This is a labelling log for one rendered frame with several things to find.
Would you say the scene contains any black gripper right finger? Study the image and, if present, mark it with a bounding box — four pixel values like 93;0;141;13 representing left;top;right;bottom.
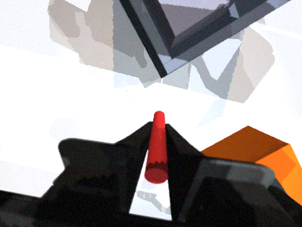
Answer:
165;124;276;223

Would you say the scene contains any red peg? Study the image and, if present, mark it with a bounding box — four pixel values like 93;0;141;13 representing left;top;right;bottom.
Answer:
144;111;168;184

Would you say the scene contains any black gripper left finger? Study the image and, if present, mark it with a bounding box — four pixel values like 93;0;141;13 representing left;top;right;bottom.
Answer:
58;121;153;213

